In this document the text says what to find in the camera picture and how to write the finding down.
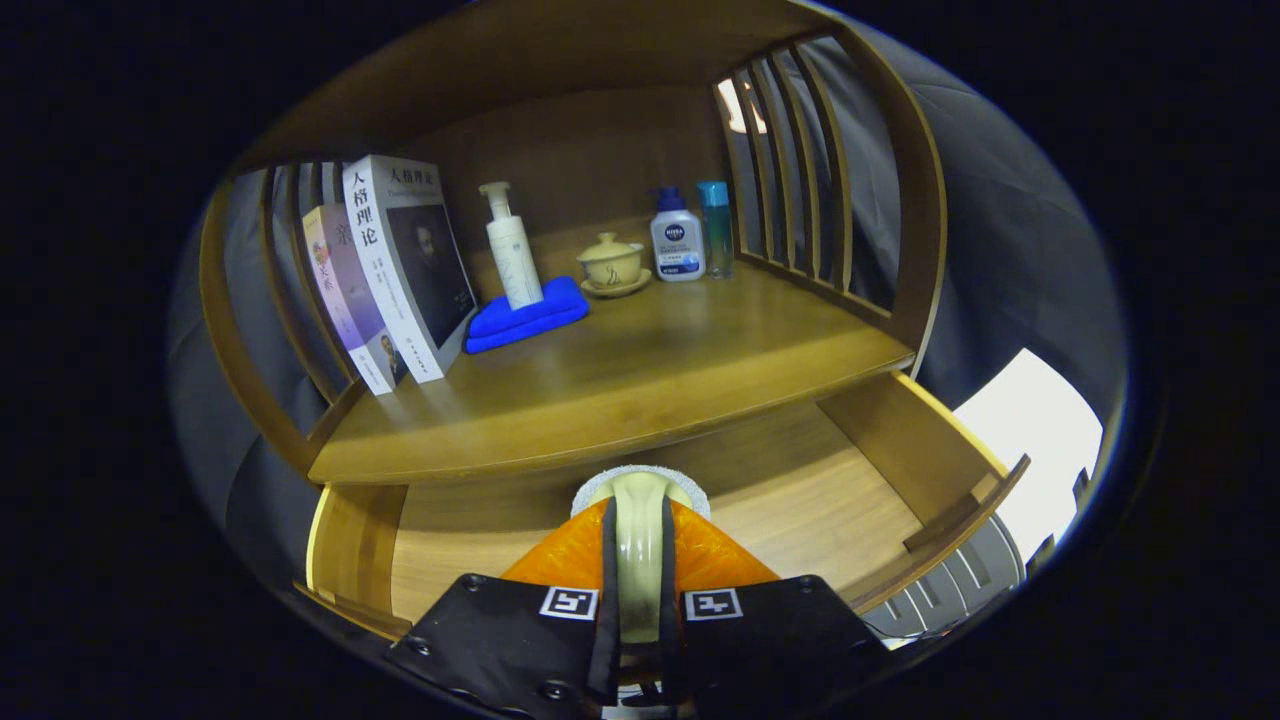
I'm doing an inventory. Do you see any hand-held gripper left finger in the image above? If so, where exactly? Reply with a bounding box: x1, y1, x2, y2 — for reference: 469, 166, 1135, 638
385, 497, 621, 720

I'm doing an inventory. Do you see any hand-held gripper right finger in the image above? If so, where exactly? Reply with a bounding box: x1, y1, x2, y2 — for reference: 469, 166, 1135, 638
660, 497, 893, 717

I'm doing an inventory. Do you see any wooden drawer with black knob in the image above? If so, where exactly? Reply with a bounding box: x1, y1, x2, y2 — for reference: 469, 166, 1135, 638
293, 370, 1032, 642

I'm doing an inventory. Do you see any grey pumice brush cream handle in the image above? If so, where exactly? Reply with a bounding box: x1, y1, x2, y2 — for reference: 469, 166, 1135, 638
570, 465, 713, 646

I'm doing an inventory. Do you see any wooden countertop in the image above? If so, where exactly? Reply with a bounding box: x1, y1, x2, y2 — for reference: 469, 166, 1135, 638
307, 262, 916, 487

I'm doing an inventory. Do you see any grey ribbed object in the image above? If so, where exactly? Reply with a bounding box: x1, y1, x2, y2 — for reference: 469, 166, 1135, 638
865, 515, 1027, 642

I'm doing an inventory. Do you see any white flat board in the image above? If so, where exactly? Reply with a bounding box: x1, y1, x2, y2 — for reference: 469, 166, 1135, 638
950, 347, 1105, 561

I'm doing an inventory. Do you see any blue folded cloth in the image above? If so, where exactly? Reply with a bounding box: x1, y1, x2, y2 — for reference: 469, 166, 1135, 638
464, 276, 591, 355

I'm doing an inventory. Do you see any purple book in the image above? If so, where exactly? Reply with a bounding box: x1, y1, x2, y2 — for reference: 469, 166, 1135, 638
302, 204, 409, 397

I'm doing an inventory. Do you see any white pump bottle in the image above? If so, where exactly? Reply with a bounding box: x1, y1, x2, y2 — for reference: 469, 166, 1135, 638
478, 181, 545, 310

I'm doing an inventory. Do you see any yellow lidded teacup with saucer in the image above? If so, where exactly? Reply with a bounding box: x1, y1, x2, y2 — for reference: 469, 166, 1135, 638
576, 232, 653, 299

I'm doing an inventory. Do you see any thick white book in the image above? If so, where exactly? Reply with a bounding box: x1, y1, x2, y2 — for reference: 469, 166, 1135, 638
342, 154, 479, 385

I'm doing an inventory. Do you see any white lotion bottle blue cap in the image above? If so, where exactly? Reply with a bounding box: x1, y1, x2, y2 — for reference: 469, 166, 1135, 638
650, 187, 707, 283

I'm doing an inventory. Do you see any slim teal bottle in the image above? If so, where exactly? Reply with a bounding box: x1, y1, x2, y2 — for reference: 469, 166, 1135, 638
697, 181, 734, 279

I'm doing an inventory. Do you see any black backdrop cloth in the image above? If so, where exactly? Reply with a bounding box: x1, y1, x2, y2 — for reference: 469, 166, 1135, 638
165, 20, 1131, 601

